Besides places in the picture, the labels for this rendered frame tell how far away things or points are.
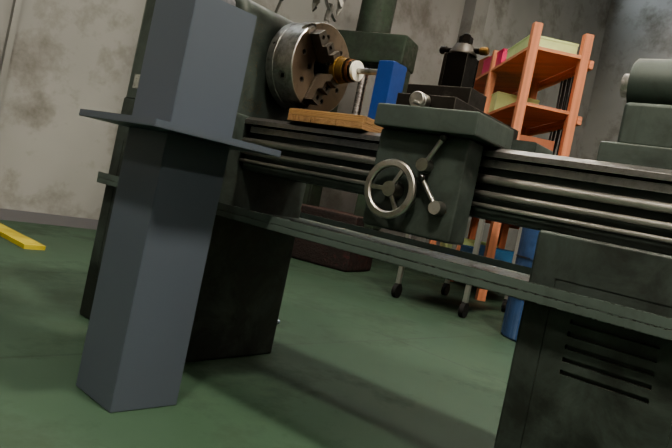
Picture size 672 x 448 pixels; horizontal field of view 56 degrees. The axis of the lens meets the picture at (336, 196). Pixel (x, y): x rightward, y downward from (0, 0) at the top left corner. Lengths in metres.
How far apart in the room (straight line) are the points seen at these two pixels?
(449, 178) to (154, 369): 0.92
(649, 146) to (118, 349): 1.38
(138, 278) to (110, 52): 3.76
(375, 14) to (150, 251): 4.69
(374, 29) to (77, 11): 2.56
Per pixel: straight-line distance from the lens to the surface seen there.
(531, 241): 4.13
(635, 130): 1.67
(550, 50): 6.08
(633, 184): 1.57
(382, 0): 6.16
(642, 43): 12.36
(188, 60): 1.70
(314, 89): 2.19
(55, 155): 5.18
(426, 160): 1.61
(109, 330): 1.81
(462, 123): 1.57
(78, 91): 5.21
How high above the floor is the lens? 0.66
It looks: level
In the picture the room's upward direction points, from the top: 12 degrees clockwise
